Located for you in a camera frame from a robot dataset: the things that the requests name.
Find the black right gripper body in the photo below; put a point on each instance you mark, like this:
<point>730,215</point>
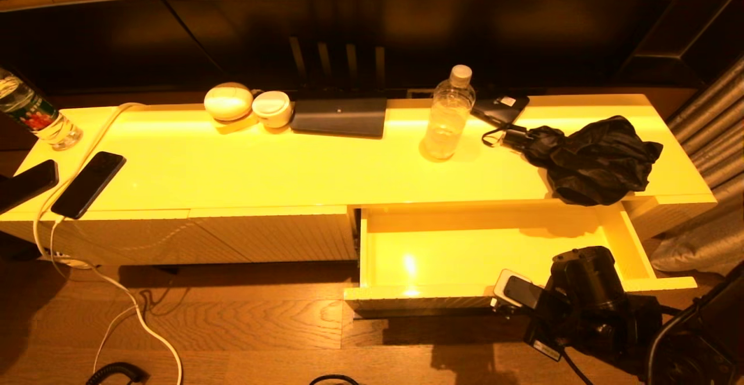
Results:
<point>555,327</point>

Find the white cabinet drawer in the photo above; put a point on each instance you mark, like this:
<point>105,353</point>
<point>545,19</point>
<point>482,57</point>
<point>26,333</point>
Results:
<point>442,245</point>

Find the black umbrella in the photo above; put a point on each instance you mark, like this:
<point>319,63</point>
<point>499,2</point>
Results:
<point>598,164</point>

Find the clear plastic water bottle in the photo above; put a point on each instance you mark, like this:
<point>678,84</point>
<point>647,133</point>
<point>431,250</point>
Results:
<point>446,123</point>

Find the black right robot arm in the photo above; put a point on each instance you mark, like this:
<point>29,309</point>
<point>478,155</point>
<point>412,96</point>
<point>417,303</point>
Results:
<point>587,274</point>

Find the cream ribbed sideboard cabinet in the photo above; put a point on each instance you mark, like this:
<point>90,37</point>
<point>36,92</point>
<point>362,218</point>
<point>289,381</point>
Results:
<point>261,164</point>

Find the small black stickered device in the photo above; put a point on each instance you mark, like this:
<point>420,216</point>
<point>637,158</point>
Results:
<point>503,109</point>

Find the black television screen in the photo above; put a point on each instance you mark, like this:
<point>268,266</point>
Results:
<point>523,36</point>

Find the dark grey antenna router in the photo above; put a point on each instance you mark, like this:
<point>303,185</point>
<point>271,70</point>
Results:
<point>340,117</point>

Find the white round device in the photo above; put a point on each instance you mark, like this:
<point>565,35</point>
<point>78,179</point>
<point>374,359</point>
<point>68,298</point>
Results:
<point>272,108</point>

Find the white oval device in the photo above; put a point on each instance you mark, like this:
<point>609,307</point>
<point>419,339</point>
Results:
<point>228,102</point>

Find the white sneaker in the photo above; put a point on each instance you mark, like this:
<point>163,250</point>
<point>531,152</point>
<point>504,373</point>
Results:
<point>72,261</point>

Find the black smartphone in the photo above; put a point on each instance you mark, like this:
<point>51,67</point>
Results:
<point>26,183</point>
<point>87,185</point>

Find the dark trouser leg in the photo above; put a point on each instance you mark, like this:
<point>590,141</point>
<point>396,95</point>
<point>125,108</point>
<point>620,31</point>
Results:
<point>17,245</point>

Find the water bottle with colourful label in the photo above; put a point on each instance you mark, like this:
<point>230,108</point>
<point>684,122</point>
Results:
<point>35,114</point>

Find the dark wooden wall shelf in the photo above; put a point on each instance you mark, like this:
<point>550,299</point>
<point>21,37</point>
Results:
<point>697,24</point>

